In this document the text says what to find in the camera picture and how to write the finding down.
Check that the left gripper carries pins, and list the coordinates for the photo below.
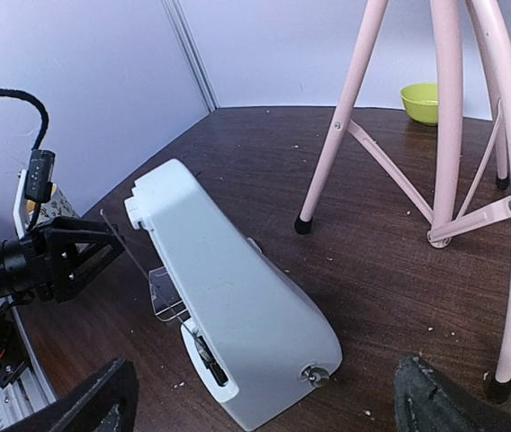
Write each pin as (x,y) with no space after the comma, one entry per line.
(66,255)

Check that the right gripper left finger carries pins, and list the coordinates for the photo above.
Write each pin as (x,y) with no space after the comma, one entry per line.
(105,401)

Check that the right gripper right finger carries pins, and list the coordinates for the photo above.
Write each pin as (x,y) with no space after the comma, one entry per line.
(425,399)

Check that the clear metronome front cover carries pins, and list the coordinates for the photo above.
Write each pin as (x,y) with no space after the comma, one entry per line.
(166,301)

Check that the white metronome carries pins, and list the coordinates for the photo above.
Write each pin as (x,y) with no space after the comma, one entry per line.
(255,338)

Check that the pink music stand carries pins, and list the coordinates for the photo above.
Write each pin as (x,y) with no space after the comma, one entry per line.
(447,218)

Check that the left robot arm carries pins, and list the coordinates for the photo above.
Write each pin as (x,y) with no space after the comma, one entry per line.
(12,268)

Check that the green plastic bowl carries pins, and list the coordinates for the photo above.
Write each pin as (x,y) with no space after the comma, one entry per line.
(420,102)

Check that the front aluminium rail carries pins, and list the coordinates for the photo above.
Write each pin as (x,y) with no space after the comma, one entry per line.
(24,387)

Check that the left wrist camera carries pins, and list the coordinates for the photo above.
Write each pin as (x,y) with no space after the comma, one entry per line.
(33,189)

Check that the left aluminium frame post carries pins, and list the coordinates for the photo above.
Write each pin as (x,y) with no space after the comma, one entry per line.
(184,36)

